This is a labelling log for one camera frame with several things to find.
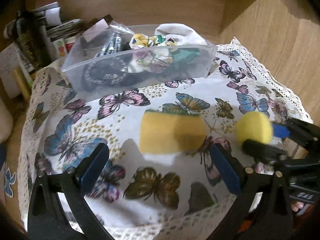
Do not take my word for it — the cream roller pad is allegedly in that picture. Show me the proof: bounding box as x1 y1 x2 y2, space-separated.
0 100 14 143

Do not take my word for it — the round yellow sponge ball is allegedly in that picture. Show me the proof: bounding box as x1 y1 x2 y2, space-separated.
235 112 273 144

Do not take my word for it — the black patterned headband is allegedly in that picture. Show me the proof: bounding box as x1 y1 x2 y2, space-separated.
95 32 130 57

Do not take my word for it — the white handwritten paper note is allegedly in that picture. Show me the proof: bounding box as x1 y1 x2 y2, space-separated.
0 43 21 99

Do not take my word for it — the floral fabric scrunchie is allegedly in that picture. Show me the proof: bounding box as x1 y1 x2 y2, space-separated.
128 34 177 73

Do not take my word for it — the yellow green kitchen sponge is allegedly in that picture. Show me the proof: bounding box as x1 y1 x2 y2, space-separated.
139 111 207 154

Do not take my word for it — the black white braided bracelet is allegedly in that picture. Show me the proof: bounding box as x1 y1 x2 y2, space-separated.
83 56 129 86

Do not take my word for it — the dark wine bottle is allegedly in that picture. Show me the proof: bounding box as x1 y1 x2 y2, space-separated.
12 0 50 73

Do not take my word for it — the green knitted cloth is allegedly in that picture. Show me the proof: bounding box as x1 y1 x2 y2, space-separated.
172 48 200 64

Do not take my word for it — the small pink white box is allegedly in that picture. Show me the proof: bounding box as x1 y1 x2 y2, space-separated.
82 14 113 42

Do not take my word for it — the person's right hand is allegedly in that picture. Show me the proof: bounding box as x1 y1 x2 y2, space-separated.
291 201 310 213

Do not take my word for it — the stack of papers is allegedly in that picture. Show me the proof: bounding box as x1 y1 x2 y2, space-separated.
3 1 86 63

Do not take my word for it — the white cloth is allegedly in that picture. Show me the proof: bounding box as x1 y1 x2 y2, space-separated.
154 23 207 46

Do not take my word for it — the clear plastic storage box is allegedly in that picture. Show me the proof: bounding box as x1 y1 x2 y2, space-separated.
61 23 217 101

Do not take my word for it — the yellow tube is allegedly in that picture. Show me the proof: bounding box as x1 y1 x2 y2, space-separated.
13 67 31 102

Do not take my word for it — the butterfly print tablecloth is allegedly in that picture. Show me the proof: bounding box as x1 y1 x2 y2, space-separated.
17 39 311 239

